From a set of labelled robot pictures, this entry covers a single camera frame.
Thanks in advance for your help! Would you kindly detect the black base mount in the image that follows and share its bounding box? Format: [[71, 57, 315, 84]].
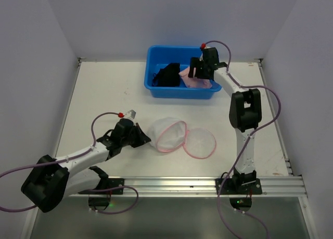
[[215, 170, 263, 212], [79, 177, 127, 215]]

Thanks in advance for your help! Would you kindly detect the purple cable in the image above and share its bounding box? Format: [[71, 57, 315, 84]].
[[0, 111, 139, 214], [205, 40, 282, 239]]

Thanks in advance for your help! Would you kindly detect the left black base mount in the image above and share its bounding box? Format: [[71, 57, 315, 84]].
[[79, 177, 127, 215]]

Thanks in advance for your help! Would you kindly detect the white mesh laundry bag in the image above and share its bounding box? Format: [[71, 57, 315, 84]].
[[147, 117, 216, 159]]

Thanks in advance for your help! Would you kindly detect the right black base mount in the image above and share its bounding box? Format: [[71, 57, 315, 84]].
[[215, 170, 263, 212]]

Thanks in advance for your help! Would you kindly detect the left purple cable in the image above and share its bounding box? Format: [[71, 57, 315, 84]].
[[0, 111, 139, 214]]

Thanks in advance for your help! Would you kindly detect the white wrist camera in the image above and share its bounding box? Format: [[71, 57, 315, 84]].
[[118, 110, 136, 120], [200, 43, 208, 60]]

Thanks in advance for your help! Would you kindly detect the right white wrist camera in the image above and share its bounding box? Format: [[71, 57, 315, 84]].
[[200, 43, 208, 60]]

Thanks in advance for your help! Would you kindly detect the aluminium mounting rail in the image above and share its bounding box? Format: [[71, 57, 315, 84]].
[[70, 175, 308, 198]]

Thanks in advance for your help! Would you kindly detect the blue plastic tub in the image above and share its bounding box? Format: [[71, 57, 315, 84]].
[[144, 45, 222, 99]]

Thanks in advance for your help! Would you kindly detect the black bra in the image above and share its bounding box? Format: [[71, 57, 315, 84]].
[[152, 63, 181, 87]]

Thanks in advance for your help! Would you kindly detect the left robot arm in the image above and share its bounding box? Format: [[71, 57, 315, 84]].
[[21, 118, 151, 212]]

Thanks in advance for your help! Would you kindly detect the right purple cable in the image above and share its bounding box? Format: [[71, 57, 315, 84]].
[[205, 40, 282, 239]]

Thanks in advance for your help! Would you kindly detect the pink bra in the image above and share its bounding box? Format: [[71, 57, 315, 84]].
[[179, 67, 212, 89]]

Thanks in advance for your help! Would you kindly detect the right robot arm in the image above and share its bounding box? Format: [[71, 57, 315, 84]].
[[188, 44, 263, 195]]

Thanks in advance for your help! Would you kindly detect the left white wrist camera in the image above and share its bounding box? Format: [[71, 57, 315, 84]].
[[118, 110, 136, 120]]

